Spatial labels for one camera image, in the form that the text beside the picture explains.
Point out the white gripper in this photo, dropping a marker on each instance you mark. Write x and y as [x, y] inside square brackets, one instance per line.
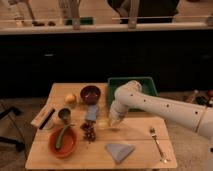
[116, 114]

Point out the yellow banana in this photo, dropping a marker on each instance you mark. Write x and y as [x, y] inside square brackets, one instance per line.
[103, 124]

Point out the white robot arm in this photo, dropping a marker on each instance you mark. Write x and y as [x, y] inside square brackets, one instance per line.
[192, 116]

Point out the dark purple bowl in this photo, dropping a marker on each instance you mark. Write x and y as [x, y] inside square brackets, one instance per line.
[90, 94]

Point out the orange bowl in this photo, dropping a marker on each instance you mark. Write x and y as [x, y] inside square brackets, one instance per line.
[67, 145]

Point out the blue sponge block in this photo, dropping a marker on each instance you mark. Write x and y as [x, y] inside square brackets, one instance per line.
[91, 113]

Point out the bunch of dark grapes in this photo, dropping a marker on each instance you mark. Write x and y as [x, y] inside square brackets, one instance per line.
[89, 131]

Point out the blue triangular cloth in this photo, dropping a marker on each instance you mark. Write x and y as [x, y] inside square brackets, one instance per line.
[119, 151]

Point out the wooden table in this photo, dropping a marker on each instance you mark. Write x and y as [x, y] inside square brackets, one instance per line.
[134, 130]

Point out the yellow onion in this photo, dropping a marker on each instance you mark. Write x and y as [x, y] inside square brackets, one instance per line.
[70, 98]

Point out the small metal cup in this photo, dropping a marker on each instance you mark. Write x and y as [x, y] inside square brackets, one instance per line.
[65, 115]

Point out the green plastic tray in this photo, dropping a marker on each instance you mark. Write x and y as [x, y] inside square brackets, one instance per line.
[147, 86]

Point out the green cucumber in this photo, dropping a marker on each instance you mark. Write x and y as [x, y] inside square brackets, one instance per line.
[59, 139]

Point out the silver fork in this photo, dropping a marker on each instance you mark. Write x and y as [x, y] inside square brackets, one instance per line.
[163, 156]

